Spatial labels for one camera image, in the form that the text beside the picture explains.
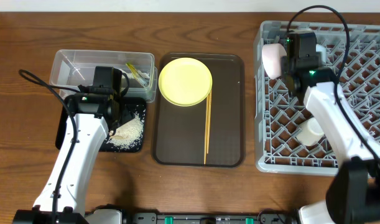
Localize rice grains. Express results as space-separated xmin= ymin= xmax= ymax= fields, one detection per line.
xmin=108 ymin=113 xmax=144 ymax=151

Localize white tissue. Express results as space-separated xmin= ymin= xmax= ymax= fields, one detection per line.
xmin=137 ymin=70 xmax=150 ymax=80

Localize yellow round plate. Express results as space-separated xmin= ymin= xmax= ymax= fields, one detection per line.
xmin=159 ymin=57 xmax=213 ymax=106

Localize pink bowl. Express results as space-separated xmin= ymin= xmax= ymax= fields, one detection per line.
xmin=262 ymin=44 xmax=287 ymax=79

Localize pale green cup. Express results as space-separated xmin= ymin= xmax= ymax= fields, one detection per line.
xmin=296 ymin=118 xmax=324 ymax=146

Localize light blue bowl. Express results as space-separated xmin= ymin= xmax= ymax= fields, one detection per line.
xmin=316 ymin=44 xmax=327 ymax=65

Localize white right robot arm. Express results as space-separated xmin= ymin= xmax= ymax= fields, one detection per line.
xmin=280 ymin=31 xmax=380 ymax=223

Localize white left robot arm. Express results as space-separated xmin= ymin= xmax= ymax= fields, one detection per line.
xmin=13 ymin=66 xmax=129 ymax=223

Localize black waste tray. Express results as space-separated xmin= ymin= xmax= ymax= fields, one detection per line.
xmin=55 ymin=95 xmax=148 ymax=153

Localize clear plastic waste bin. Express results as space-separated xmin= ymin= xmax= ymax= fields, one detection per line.
xmin=49 ymin=49 xmax=157 ymax=103

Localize grey dishwasher rack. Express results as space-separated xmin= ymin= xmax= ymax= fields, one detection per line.
xmin=253 ymin=21 xmax=380 ymax=176

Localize dark brown serving tray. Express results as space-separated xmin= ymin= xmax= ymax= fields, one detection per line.
xmin=152 ymin=53 xmax=245 ymax=167

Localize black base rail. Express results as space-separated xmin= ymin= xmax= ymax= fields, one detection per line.
xmin=123 ymin=208 xmax=300 ymax=224

